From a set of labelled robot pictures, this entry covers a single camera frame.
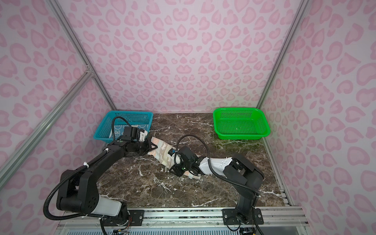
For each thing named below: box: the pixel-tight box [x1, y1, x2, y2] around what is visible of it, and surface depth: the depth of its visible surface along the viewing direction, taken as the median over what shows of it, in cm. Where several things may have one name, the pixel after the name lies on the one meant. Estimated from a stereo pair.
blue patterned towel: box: [109, 124, 130, 140], surface depth 71 cm
